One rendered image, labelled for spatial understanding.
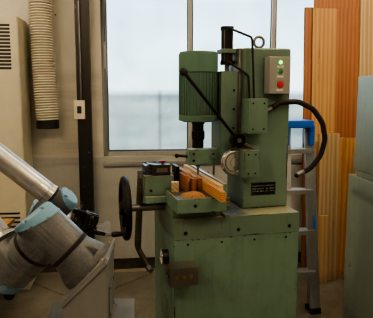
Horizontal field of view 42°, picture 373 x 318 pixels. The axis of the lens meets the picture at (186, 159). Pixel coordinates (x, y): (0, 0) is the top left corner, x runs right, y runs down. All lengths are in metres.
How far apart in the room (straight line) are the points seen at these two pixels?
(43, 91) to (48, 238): 1.86
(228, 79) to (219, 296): 0.96
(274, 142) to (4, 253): 1.23
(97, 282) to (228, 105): 1.00
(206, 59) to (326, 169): 1.64
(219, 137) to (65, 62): 1.66
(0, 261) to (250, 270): 1.06
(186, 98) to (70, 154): 1.60
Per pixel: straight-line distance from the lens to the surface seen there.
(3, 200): 3.42
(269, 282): 2.28
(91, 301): 1.67
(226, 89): 2.20
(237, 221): 2.13
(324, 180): 3.54
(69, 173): 3.61
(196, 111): 2.15
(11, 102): 3.33
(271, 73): 2.17
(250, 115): 2.11
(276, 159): 2.27
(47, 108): 3.40
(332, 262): 3.68
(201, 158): 2.22
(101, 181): 3.60
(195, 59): 2.15
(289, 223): 2.24
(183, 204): 1.98
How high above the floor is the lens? 1.33
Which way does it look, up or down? 8 degrees down
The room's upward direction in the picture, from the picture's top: straight up
